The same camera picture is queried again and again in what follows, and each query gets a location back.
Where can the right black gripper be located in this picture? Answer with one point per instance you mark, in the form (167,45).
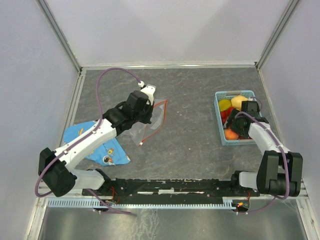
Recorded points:
(240,133)

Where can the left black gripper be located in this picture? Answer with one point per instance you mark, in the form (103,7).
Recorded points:
(150,108)

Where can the orange peach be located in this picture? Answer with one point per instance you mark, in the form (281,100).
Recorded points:
(230,135)

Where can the light blue plastic basket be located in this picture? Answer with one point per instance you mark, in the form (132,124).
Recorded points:
(220,95)

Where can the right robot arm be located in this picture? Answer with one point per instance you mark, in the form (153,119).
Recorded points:
(280,170)

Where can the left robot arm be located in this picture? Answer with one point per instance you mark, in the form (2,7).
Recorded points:
(57,168)

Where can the red strawberry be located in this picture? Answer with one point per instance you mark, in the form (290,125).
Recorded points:
(226,114)

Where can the yellow lemon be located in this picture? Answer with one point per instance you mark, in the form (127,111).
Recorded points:
(236,101)

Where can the yellow star fruit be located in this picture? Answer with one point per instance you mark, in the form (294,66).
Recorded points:
(224,105)

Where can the blue patterned cloth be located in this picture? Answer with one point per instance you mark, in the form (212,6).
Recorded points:
(109,153)

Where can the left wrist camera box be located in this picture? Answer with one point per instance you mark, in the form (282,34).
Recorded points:
(149,90)

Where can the aluminium frame back rail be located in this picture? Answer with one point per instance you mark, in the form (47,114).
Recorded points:
(187,66)

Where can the aluminium frame right post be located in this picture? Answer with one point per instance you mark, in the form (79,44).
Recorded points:
(277,32)

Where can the aluminium frame post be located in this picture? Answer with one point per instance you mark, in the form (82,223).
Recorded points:
(48,14)
(277,32)

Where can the aluminium frame left post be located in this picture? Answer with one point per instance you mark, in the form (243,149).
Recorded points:
(48,14)

